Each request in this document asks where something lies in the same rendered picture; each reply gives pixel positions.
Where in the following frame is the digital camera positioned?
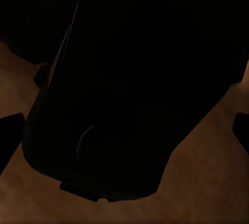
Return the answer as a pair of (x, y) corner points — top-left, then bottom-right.
(0, 0), (249, 203)

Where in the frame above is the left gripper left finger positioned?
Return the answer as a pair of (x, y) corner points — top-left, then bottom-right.
(0, 112), (25, 175)

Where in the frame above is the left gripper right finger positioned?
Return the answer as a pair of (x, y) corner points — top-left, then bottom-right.
(232, 113), (249, 155)

